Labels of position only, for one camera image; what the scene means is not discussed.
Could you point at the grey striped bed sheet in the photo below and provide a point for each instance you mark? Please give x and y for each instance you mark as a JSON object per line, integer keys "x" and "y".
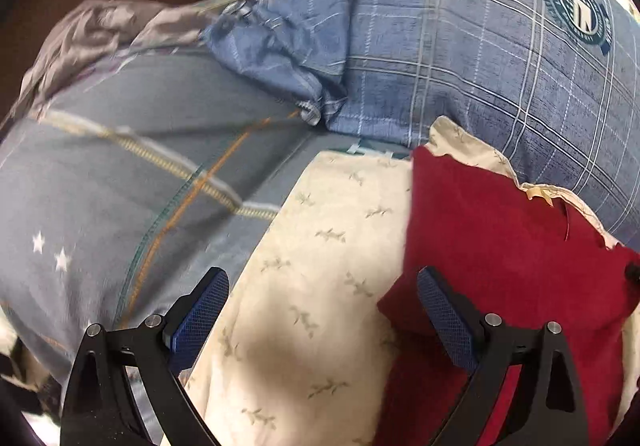
{"x": 125, "y": 189}

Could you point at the grey crumpled garment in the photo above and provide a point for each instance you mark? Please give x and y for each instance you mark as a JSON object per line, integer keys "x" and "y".
{"x": 99, "y": 28}

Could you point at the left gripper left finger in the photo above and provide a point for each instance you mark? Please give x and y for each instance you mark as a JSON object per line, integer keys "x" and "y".
{"x": 100, "y": 407}

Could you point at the red fleece garment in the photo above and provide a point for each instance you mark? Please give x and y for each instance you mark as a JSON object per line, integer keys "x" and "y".
{"x": 529, "y": 261}

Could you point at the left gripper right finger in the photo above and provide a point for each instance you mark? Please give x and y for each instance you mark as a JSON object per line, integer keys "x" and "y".
{"x": 546, "y": 407}

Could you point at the cream leaf-print cloth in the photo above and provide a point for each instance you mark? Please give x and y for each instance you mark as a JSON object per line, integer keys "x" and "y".
{"x": 301, "y": 354}

